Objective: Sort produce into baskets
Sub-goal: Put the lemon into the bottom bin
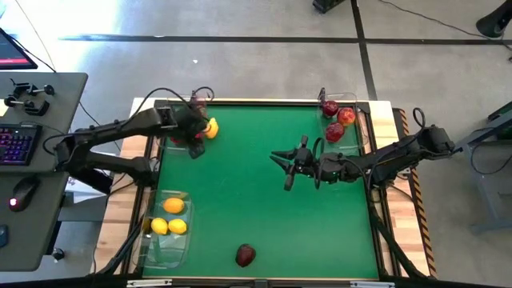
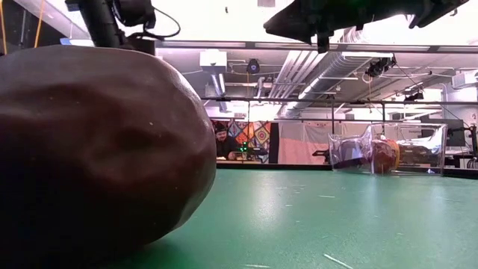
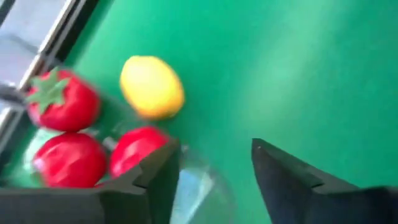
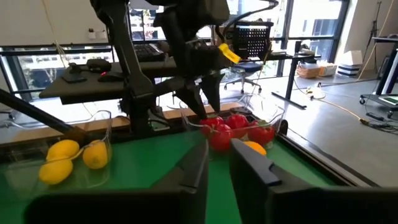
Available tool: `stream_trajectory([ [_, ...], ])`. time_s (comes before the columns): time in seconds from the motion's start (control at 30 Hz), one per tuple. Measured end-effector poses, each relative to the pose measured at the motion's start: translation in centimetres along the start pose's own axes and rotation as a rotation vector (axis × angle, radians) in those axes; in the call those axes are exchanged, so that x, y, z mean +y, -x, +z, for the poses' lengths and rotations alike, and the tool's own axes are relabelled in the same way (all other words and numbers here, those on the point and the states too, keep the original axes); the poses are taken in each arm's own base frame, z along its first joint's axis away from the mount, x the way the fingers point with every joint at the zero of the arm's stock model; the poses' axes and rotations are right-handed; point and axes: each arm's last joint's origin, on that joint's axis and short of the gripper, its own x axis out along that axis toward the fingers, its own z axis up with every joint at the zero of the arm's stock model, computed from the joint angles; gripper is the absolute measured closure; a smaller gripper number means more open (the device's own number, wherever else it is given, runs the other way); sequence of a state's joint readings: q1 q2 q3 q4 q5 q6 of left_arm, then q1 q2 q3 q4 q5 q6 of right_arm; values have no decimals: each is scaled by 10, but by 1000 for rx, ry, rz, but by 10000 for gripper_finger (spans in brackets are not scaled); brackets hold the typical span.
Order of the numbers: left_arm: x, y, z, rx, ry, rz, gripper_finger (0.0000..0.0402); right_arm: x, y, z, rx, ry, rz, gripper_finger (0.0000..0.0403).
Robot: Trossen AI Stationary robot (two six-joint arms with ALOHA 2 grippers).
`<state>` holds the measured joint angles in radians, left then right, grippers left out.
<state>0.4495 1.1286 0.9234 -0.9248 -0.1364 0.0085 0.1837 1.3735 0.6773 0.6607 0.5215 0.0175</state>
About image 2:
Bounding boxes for white wall air unit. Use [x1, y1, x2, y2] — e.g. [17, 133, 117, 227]
[450, 69, 478, 90]

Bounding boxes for long ceiling light bar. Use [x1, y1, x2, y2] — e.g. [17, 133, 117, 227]
[155, 39, 478, 54]

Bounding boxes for black pillar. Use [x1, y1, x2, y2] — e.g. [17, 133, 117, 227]
[269, 121, 280, 164]

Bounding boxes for white ceiling box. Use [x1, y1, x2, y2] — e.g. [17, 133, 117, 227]
[199, 50, 228, 68]

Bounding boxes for black hanging camera rig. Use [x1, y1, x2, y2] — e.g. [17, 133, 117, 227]
[364, 54, 397, 79]

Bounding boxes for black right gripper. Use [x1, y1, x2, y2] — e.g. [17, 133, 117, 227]
[263, 0, 374, 54]

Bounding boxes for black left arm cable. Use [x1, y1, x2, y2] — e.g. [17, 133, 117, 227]
[125, 6, 182, 41]

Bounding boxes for red yellow apple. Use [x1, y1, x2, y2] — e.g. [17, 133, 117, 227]
[386, 137, 401, 173]

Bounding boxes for black device green light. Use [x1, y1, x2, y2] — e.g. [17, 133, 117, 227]
[235, 143, 269, 157]

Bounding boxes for white ceiling ducts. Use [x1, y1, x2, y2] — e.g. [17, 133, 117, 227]
[267, 50, 393, 119]

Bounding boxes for clear plastic basket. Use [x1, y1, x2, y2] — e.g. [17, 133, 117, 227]
[327, 122, 448, 176]

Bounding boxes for colourful patterned wall hanging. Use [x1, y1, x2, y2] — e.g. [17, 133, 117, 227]
[211, 119, 271, 164]

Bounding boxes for yellow hanging cable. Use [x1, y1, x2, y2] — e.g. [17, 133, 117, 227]
[0, 0, 7, 55]
[34, 0, 46, 49]

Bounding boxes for green table mat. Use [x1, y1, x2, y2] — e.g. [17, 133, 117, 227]
[104, 168, 478, 269]

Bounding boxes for black background monitor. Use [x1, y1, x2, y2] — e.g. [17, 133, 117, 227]
[420, 117, 467, 148]

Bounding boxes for black table frame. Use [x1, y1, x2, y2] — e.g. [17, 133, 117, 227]
[215, 160, 478, 179]

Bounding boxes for person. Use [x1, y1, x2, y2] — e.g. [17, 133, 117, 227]
[213, 121, 240, 161]

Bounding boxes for pink white curtain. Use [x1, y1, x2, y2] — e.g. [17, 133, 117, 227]
[279, 121, 333, 165]

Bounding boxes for black overhead rail frame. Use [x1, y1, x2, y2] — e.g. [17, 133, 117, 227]
[201, 96, 478, 165]

